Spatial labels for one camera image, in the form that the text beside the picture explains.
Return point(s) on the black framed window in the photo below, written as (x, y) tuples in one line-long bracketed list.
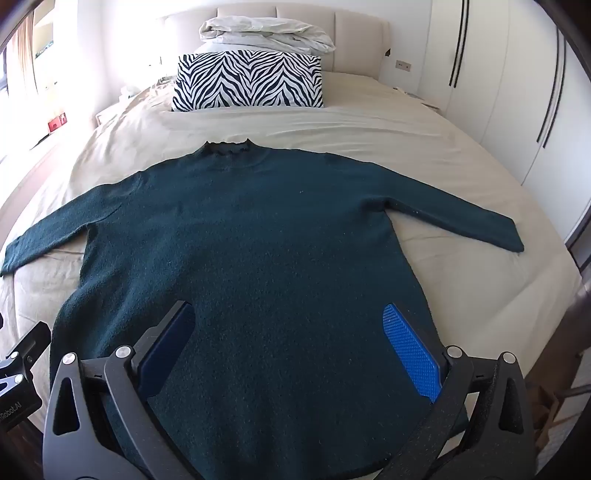
[(5, 92)]

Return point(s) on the white bedside table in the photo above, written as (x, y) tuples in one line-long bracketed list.
[(418, 99)]

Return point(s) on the zebra print pillow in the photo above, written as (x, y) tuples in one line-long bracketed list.
[(249, 81)]

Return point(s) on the cardboard box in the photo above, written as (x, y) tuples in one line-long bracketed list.
[(549, 415)]

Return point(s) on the red box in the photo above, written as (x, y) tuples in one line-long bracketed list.
[(57, 122)]

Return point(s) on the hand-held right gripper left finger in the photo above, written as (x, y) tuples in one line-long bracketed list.
[(166, 337)]

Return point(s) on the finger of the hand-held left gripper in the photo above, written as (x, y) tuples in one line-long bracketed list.
[(32, 346)]

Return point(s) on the white wardrobe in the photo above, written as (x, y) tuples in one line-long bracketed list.
[(498, 92)]

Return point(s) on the white wall shelf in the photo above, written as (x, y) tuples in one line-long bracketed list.
[(51, 55)]

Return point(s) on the white crumpled duvet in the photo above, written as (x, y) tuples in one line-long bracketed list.
[(268, 32)]

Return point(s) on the wall socket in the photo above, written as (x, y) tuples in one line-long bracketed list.
[(402, 64)]

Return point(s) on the dark teal knit sweater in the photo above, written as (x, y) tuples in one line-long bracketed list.
[(277, 230)]

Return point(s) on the bed with beige sheet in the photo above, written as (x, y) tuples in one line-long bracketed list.
[(369, 120)]

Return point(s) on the beige padded headboard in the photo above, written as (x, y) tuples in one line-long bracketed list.
[(360, 27)]

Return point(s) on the beige window blind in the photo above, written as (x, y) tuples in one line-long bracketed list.
[(25, 50)]

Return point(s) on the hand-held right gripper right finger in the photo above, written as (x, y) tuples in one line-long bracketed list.
[(411, 350)]

